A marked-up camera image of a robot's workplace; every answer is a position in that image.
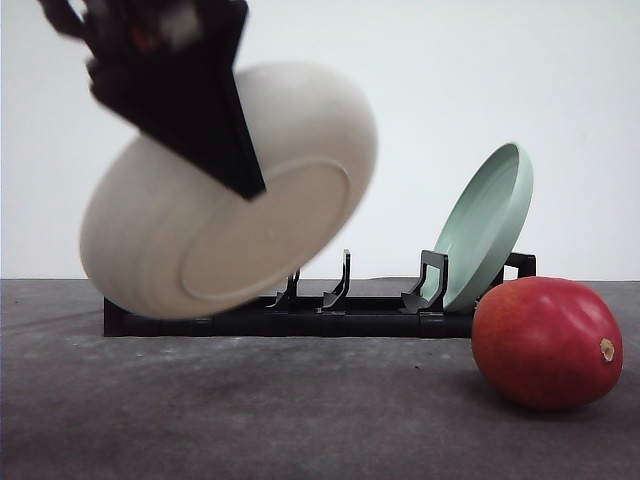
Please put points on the red pomegranate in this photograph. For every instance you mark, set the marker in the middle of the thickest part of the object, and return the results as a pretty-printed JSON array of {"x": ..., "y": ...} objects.
[{"x": 548, "y": 343}]

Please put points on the black dish rack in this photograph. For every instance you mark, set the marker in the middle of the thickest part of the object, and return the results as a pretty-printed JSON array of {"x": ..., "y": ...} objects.
[{"x": 422, "y": 311}]

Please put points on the white plate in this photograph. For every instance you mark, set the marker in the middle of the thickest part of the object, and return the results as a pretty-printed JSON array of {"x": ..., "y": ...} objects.
[{"x": 163, "y": 239}]

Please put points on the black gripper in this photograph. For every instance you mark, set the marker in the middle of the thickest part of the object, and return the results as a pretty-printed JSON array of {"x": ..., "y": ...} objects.
[{"x": 167, "y": 68}]

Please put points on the green plate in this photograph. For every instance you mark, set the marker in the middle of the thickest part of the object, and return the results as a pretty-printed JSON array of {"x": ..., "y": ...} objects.
[{"x": 482, "y": 226}]

